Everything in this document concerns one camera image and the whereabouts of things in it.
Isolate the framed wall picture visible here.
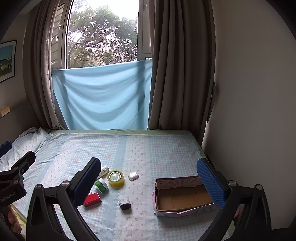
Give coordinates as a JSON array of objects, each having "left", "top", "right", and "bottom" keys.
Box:
[{"left": 0, "top": 40, "right": 17, "bottom": 83}]

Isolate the yellow tape roll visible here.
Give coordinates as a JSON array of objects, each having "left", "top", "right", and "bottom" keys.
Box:
[{"left": 107, "top": 170, "right": 125, "bottom": 188}]

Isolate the checkered floral bed cover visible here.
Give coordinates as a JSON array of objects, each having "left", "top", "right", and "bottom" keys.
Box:
[{"left": 1, "top": 128, "right": 219, "bottom": 240}]

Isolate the open cardboard box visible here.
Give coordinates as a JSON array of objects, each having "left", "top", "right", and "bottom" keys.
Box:
[{"left": 152, "top": 175, "right": 214, "bottom": 217}]

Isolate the small dark jar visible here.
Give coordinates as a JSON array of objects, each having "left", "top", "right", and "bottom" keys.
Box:
[{"left": 118, "top": 198, "right": 131, "bottom": 210}]

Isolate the window with trees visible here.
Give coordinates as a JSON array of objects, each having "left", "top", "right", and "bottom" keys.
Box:
[{"left": 51, "top": 1, "right": 152, "bottom": 69}]

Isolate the red small box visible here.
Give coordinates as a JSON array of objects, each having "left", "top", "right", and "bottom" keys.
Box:
[{"left": 83, "top": 192, "right": 102, "bottom": 207}]

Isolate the white pill bottle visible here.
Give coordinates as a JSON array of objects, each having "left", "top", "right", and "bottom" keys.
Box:
[{"left": 97, "top": 166, "right": 109, "bottom": 180}]

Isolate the green jar white lid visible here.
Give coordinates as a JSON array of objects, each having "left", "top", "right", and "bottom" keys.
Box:
[{"left": 94, "top": 178, "right": 108, "bottom": 193}]

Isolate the person's left hand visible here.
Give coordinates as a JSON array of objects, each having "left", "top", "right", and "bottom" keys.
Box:
[{"left": 6, "top": 205, "right": 22, "bottom": 234}]

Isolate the white earbuds case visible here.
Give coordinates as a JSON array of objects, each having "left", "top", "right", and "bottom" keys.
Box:
[{"left": 128, "top": 172, "right": 139, "bottom": 181}]

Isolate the brown left curtain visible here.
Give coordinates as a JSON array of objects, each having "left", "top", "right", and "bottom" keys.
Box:
[{"left": 23, "top": 1, "right": 67, "bottom": 130}]

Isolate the light blue hanging sheet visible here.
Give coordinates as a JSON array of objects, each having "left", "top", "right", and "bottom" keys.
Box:
[{"left": 52, "top": 60, "right": 152, "bottom": 130}]

